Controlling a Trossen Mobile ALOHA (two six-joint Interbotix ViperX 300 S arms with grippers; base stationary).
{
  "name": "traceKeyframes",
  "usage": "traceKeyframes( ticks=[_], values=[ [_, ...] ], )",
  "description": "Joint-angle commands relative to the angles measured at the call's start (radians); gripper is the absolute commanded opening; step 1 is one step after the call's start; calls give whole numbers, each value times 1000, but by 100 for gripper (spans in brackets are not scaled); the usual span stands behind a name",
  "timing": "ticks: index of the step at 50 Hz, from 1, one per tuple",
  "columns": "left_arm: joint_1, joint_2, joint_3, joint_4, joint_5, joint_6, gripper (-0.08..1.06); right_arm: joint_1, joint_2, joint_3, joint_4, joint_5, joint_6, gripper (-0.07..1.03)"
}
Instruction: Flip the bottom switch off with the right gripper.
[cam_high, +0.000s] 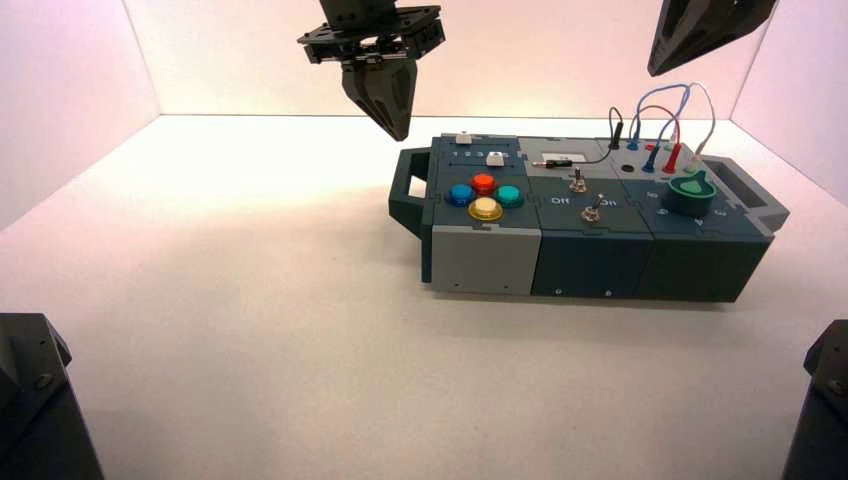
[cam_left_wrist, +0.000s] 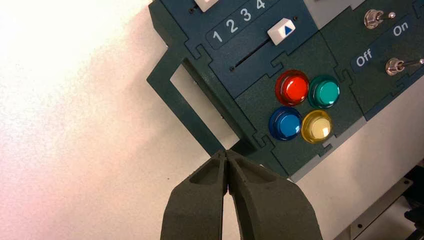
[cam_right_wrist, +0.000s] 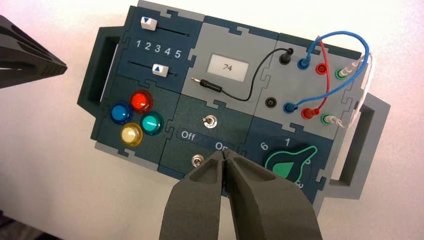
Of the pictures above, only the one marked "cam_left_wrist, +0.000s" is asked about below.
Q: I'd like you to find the yellow round push button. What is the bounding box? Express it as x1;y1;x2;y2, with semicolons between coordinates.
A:
300;109;333;145

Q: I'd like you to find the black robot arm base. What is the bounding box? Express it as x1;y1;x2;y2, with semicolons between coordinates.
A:
403;158;424;240

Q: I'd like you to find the dark green control panel board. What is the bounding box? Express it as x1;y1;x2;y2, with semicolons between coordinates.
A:
146;0;424;183

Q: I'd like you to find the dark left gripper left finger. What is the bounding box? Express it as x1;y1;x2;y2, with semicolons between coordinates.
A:
160;149;228;240

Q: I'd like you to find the white slider knob blue triangle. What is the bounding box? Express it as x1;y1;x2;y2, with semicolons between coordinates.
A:
266;17;297;47

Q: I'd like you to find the grey metal bracket with screws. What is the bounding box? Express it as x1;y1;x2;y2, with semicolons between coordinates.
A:
332;177;415;240

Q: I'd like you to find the plain white slider knob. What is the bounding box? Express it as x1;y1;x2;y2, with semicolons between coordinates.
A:
193;0;220;13

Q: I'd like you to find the red round push button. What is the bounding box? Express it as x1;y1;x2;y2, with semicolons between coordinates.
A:
275;69;311;108

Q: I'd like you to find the blue round push button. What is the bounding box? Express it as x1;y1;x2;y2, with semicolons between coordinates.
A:
268;106;303;142

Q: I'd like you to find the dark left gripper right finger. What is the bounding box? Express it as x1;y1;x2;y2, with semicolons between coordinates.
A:
226;149;324;240

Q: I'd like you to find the green round push button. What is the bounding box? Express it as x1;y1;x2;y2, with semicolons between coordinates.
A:
308;75;341;110

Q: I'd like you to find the metal toggle switch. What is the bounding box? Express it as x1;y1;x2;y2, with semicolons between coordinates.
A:
385;57;424;77
363;9;397;30

